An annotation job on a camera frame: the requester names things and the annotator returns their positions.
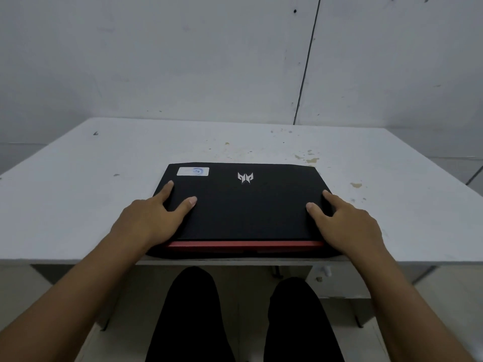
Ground person's left hand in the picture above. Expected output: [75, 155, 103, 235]
[109, 180, 198, 257]

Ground person's right hand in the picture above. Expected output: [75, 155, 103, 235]
[306, 190, 386, 263]

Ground black laptop with red hinge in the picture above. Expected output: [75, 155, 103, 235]
[146, 163, 342, 259]

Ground person's right forearm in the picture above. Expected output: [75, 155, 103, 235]
[349, 241, 477, 362]

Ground person's left forearm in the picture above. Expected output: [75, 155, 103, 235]
[0, 231, 148, 362]

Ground white sticker on laptop lid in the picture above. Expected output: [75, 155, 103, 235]
[177, 166, 210, 177]

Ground white table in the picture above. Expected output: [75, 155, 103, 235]
[0, 117, 483, 331]

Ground person's left leg black trousers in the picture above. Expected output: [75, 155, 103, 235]
[145, 266, 237, 362]

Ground person's leg black trousers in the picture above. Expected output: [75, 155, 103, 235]
[263, 277, 345, 362]
[145, 266, 237, 362]

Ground person's right leg black trousers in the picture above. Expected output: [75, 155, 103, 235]
[263, 277, 345, 362]

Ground black wall cable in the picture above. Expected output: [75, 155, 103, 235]
[293, 0, 322, 125]

